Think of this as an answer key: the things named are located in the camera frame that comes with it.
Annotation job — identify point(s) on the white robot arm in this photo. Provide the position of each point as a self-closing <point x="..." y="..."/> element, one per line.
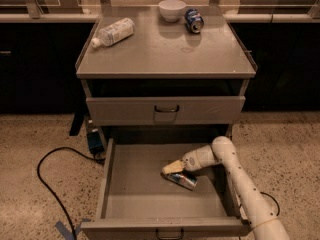
<point x="264" y="223"/>

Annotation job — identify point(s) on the redbull can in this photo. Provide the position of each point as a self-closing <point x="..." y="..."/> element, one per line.
<point x="182" y="179"/>

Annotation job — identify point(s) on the white bowl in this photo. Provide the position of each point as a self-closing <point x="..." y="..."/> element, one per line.
<point x="171" y="10"/>

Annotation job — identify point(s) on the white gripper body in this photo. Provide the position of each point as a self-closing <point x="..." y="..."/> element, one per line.
<point x="190" y="160"/>

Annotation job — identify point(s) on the grey drawer cabinet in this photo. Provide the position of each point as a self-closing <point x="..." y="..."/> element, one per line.
<point x="164" y="59"/>

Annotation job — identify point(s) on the closed grey top drawer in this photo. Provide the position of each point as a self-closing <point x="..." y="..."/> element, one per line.
<point x="136" y="111"/>

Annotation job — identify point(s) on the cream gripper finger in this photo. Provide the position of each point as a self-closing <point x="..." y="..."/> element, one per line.
<point x="174" y="167"/>

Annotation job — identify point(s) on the open grey middle drawer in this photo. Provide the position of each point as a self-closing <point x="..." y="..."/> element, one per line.
<point x="137" y="203"/>

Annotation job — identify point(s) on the blue pepsi can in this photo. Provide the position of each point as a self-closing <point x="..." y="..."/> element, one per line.
<point x="194" y="20"/>

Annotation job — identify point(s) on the blue power adapter box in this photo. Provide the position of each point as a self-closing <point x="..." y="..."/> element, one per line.
<point x="94" y="142"/>

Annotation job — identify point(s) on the clear plastic water bottle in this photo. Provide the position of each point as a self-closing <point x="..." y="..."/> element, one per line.
<point x="114" y="33"/>

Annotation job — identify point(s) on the blue tape floor mark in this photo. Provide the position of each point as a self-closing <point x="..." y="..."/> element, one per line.
<point x="68" y="234"/>

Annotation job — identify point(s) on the white counter rail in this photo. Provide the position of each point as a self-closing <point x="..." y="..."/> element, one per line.
<point x="231" y="18"/>

